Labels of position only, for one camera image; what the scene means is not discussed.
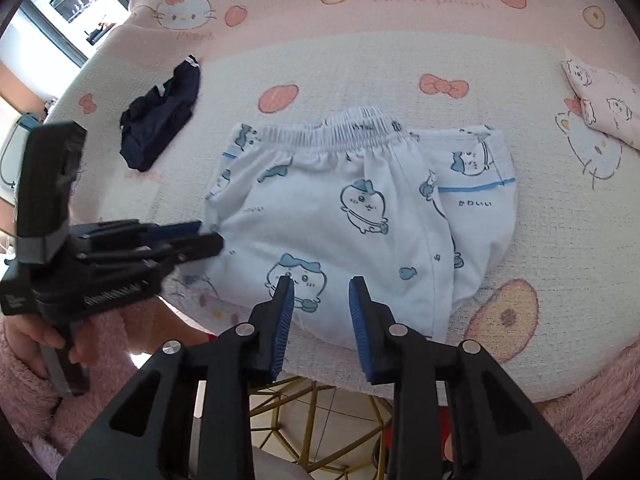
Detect gold wire frame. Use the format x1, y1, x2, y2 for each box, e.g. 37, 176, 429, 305
247, 375, 396, 471

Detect window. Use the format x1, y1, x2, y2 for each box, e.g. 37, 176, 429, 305
0, 0, 148, 116

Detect dark navy cloth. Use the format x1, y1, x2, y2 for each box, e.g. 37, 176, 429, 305
119, 55, 202, 172

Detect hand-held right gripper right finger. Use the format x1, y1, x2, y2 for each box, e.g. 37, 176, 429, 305
346, 276, 583, 480

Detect person's pink fluffy robe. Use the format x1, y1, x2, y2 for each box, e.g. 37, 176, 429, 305
537, 340, 640, 466

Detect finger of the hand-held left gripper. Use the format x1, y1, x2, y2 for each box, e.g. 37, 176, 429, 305
75, 219, 204, 248
80, 232, 224, 281

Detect person's left hand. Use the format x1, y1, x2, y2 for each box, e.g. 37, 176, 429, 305
2, 312, 96, 366

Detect pink cat printed blanket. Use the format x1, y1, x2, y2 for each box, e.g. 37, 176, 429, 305
45, 0, 640, 403

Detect person's left forearm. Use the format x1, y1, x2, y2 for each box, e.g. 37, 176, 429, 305
0, 310, 146, 461

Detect white seat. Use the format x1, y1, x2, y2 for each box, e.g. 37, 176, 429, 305
247, 442, 306, 480

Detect person's left leg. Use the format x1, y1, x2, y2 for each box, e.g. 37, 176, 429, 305
117, 300, 213, 361

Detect pink printed folded cloth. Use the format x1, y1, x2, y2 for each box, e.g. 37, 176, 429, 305
561, 57, 640, 151

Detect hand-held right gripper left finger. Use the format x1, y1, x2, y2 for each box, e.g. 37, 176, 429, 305
57, 275, 297, 480

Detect light blue printed pants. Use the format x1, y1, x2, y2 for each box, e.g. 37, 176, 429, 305
204, 106, 517, 351

